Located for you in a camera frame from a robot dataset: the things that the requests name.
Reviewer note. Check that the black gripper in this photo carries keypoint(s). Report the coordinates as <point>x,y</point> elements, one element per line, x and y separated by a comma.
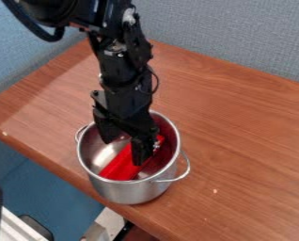
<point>122,101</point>

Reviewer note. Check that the metal pot with handle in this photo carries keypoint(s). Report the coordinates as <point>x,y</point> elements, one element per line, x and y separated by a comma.
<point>153,179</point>

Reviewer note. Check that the red plastic block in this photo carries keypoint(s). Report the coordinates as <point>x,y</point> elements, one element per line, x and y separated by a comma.
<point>121,169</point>

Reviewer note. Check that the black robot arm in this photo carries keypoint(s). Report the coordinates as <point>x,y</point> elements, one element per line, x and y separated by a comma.
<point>110,23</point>

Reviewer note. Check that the black object under table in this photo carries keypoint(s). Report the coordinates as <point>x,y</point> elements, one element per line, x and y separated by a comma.
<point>37,227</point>

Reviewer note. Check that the white appliance at bottom left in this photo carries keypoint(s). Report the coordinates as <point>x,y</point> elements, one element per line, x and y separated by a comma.
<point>14,230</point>

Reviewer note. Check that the grey metal table frame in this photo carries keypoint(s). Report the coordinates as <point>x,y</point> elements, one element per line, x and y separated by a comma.
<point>109,227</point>

